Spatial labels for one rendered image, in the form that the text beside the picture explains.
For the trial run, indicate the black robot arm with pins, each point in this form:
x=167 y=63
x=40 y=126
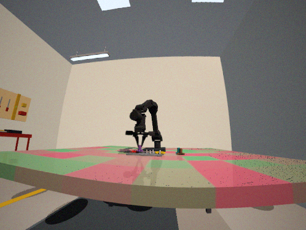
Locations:
x=136 y=115

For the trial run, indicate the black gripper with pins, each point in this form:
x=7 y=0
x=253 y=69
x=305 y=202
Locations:
x=135 y=135

